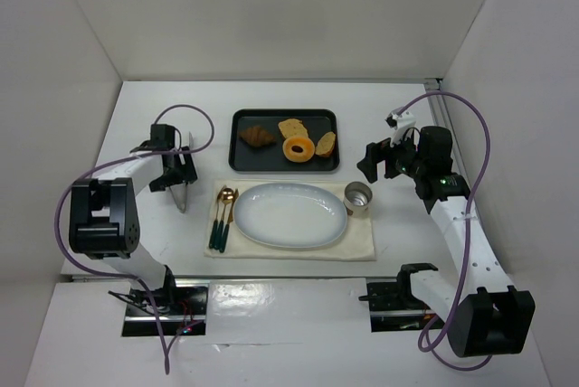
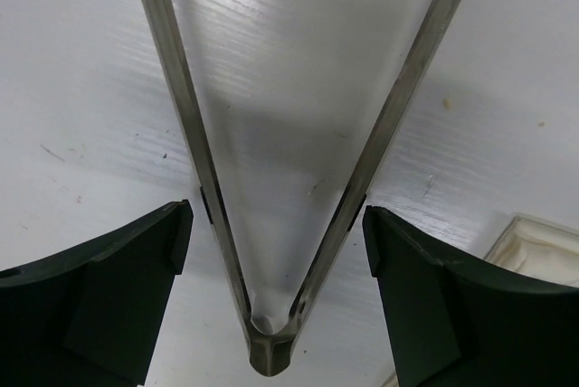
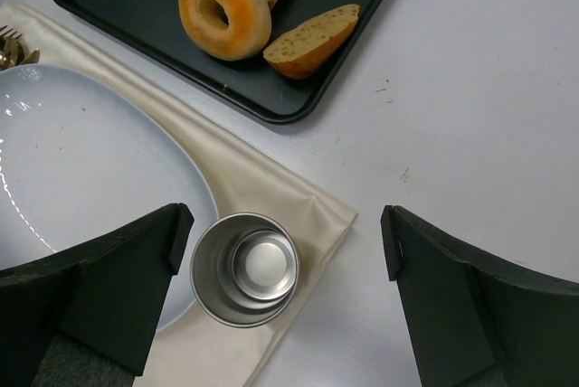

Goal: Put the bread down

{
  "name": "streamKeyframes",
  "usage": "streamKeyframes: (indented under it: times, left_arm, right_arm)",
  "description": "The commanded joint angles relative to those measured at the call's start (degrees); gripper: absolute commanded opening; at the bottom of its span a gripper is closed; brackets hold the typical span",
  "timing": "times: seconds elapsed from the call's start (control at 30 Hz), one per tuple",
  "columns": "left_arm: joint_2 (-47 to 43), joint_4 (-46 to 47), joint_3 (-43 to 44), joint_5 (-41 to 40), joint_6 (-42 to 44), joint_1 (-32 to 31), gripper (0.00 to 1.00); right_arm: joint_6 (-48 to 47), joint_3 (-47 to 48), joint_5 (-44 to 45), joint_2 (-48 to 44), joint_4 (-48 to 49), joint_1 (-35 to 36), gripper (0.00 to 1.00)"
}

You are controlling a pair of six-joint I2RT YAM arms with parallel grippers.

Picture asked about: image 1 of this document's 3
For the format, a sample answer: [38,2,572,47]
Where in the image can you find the gold spoon green handle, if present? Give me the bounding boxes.
[208,186,233,250]

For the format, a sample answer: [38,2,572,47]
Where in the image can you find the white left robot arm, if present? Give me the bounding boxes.
[69,124,197,307]

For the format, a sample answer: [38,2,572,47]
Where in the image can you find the gold knife green handle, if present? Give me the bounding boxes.
[225,199,235,228]

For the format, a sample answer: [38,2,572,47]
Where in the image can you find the metal tongs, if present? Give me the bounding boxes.
[169,132,197,213]

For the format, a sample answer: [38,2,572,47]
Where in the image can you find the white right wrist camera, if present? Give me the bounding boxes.
[385,109,416,147]

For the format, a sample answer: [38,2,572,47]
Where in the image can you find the round bread slice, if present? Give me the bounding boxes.
[278,118,308,139]

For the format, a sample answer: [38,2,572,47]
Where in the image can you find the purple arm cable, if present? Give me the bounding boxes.
[53,104,215,375]
[397,91,493,371]

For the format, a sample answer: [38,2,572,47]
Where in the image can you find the gold fork green handle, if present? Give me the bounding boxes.
[218,189,239,254]

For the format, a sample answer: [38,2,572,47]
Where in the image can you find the brown croissant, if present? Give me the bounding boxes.
[239,126,277,148]

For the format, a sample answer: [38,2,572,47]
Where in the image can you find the beige cloth placemat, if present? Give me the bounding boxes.
[204,179,375,261]

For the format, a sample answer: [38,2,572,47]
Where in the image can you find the stainless steel cup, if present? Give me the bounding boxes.
[343,182,373,217]

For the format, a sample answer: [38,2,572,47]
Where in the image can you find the aluminium frame rail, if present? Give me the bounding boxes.
[427,94,466,175]

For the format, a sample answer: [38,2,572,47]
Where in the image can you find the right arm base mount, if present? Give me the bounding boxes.
[358,278,434,333]

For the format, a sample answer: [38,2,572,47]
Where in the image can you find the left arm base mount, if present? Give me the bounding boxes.
[108,284,209,337]

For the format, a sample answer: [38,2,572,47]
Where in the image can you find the black baking tray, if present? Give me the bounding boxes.
[228,109,340,174]

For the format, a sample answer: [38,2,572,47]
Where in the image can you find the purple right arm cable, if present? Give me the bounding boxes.
[397,91,493,371]

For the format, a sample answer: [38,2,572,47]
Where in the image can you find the light blue oval plate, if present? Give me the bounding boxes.
[233,183,348,250]

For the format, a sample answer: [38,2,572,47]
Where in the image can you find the orange glazed donut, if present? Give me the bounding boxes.
[282,137,315,164]

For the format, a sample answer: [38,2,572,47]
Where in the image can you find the small bread loaf half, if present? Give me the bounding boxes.
[315,131,337,157]

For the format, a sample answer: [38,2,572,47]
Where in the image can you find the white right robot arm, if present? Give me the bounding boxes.
[357,127,536,357]

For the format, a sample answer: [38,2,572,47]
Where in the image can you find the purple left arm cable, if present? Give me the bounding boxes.
[53,104,215,375]

